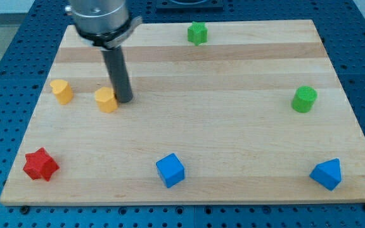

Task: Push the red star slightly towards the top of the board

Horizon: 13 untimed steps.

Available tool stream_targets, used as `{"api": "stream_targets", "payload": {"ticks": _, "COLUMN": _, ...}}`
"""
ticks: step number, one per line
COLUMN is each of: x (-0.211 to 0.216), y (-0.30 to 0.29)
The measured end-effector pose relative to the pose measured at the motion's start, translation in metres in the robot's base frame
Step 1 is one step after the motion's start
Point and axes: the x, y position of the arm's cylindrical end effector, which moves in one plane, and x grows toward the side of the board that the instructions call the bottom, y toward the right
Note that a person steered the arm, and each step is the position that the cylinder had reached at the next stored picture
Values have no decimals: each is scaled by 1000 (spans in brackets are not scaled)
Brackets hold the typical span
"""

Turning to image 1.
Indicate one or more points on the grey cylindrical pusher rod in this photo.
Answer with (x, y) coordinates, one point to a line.
(117, 70)

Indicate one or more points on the green star block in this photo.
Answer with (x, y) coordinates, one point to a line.
(197, 33)

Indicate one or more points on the red star block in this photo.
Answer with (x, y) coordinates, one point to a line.
(40, 165)

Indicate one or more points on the wooden board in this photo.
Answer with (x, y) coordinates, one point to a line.
(224, 108)

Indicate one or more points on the yellow hexagon block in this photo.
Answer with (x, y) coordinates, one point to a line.
(105, 99)

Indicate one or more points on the yellow heart block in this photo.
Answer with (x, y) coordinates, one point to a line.
(62, 91)

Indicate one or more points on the blue cube block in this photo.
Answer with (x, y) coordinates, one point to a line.
(170, 170)

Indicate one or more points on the green cylinder block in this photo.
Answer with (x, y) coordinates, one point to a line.
(304, 99)

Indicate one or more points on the blue triangular prism block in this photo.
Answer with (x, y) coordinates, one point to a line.
(328, 174)

